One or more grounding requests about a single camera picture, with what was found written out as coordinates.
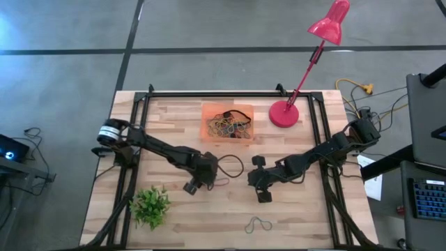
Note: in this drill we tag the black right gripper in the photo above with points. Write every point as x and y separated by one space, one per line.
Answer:
261 178

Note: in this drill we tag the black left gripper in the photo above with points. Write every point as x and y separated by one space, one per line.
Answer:
203 169

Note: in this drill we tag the black wide rubber band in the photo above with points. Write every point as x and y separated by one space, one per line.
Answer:
232 135

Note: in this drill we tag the large black rubber band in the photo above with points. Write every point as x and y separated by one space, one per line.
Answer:
240 112

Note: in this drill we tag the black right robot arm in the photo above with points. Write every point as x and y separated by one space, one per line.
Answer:
331 146

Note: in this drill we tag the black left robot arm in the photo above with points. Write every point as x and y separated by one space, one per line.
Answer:
163 150

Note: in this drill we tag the orange translucent plastic bin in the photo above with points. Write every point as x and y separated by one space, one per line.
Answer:
205 136

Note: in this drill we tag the green artificial plant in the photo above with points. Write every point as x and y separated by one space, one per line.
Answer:
150 209

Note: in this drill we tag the red desk lamp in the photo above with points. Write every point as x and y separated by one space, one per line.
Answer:
284 115

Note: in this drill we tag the white paper sheet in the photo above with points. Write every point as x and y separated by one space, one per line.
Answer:
374 186

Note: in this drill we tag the black desk leg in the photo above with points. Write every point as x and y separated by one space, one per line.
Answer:
386 162

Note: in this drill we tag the dark grey desk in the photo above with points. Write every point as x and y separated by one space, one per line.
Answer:
407 226

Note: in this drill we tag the backlit keyboard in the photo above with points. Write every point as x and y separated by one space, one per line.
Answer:
430 200

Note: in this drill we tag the grey metal stand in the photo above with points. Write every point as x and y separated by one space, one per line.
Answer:
21 167

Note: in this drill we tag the black tablet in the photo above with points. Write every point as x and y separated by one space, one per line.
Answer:
439 133

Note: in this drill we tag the black laptop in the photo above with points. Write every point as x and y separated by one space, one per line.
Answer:
14 148

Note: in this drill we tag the black pole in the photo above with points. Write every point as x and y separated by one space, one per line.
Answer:
435 75

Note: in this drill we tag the black aluminium table frame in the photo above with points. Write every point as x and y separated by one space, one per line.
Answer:
226 94

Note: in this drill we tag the black clamp bracket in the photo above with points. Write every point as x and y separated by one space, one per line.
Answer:
101 151

